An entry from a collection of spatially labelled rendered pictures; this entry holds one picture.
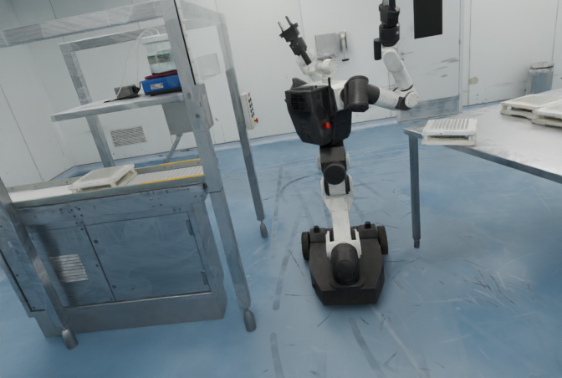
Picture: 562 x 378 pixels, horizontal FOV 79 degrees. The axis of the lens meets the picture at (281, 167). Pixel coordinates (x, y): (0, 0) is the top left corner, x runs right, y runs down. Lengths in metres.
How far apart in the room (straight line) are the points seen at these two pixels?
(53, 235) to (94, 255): 0.24
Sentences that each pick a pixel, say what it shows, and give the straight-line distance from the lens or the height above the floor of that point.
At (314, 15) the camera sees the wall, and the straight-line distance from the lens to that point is 5.37.
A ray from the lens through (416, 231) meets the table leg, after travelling 2.54.
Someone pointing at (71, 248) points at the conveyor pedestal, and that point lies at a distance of 2.29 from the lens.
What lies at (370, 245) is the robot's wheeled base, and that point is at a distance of 2.35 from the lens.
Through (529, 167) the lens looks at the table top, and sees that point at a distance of 1.71.
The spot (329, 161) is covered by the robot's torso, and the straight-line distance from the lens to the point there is 1.76.
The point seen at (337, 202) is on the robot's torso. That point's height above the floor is 0.48.
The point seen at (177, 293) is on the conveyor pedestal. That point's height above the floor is 0.23.
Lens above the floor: 1.50
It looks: 20 degrees down
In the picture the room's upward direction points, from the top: 10 degrees counter-clockwise
